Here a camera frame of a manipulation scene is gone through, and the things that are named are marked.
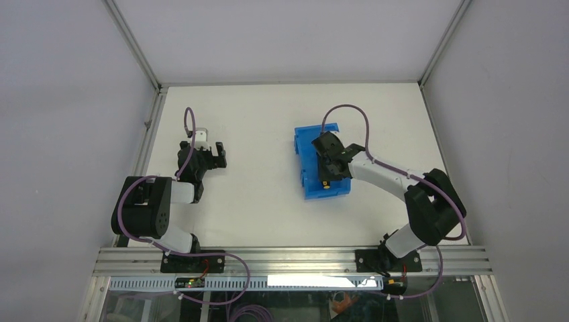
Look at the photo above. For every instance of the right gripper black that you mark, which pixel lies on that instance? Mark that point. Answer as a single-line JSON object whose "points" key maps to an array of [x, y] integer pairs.
{"points": [[325, 176]]}

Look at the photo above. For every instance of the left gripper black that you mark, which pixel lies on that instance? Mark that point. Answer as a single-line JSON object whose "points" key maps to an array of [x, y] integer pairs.
{"points": [[215, 162]]}

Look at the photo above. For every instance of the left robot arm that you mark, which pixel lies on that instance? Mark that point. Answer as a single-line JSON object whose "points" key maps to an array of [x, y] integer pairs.
{"points": [[142, 212]]}

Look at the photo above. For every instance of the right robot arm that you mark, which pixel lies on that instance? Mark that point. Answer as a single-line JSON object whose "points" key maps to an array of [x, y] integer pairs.
{"points": [[433, 205]]}

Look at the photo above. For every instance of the blue plastic bin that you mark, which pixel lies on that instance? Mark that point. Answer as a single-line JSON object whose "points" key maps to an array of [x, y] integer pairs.
{"points": [[312, 186]]}

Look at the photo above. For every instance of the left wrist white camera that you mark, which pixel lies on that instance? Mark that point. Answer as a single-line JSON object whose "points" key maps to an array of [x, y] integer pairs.
{"points": [[199, 139]]}

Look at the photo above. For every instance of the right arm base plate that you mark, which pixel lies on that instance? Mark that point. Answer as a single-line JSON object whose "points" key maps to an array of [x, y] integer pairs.
{"points": [[374, 260]]}

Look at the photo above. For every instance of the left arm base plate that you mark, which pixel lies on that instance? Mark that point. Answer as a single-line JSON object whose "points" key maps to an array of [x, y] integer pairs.
{"points": [[192, 263]]}

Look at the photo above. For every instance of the white slotted cable duct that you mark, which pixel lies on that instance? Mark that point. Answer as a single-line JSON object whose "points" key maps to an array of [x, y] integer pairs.
{"points": [[275, 282]]}

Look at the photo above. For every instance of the aluminium front rail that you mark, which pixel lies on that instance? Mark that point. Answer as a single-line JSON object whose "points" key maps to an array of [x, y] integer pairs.
{"points": [[452, 260]]}

